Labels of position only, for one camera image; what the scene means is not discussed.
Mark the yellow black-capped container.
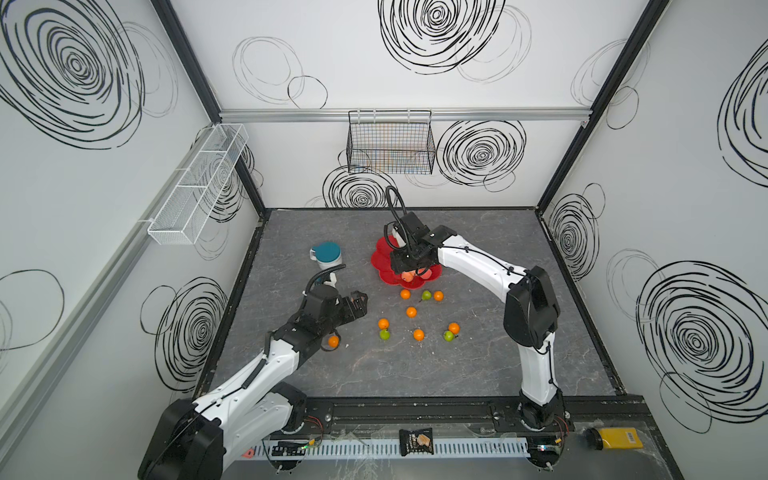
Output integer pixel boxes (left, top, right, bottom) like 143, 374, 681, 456
585, 427, 644, 450

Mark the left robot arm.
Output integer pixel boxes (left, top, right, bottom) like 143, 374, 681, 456
137, 284, 368, 479

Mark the red flower-shaped fruit bowl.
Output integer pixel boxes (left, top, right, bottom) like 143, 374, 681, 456
370, 237, 442, 290

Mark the white slotted cable duct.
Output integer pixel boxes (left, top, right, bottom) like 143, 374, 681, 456
240, 437, 530, 461

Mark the white mug with teal lid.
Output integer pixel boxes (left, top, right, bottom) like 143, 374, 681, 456
309, 241, 343, 270

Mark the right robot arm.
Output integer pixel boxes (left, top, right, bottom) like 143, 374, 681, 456
384, 223, 564, 431

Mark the white mesh wall shelf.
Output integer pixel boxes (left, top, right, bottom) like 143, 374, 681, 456
147, 123, 248, 246

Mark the black wire basket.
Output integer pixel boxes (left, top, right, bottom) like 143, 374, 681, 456
345, 109, 437, 175

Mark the black snack packet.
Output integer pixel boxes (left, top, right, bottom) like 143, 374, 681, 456
398, 428, 435, 457

